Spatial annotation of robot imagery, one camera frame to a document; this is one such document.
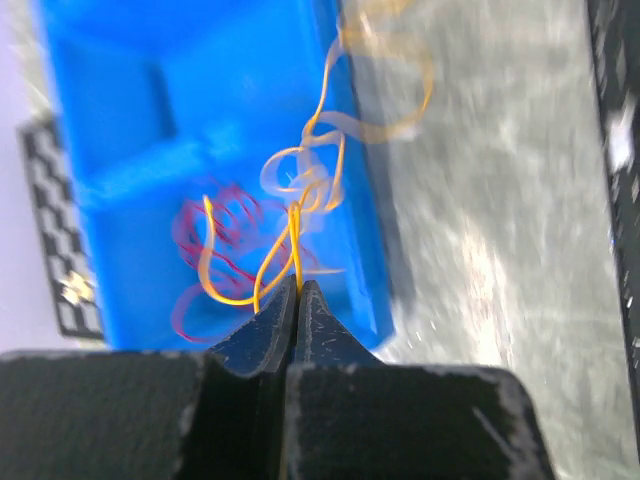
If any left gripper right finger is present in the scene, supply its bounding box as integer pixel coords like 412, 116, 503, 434
284, 281, 554, 479

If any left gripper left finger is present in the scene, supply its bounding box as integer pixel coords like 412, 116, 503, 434
1, 278, 297, 479

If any blue three-compartment plastic bin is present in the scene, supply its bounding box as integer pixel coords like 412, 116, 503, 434
34, 0, 399, 354

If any yellow cable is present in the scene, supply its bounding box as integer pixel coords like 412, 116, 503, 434
198, 0, 435, 314

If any short white chess piece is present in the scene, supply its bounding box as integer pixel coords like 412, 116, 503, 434
60, 271, 95, 306

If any black and white chessboard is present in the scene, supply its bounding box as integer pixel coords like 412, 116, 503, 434
18, 115, 104, 342

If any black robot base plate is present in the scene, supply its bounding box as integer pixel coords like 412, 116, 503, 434
586, 1, 639, 433

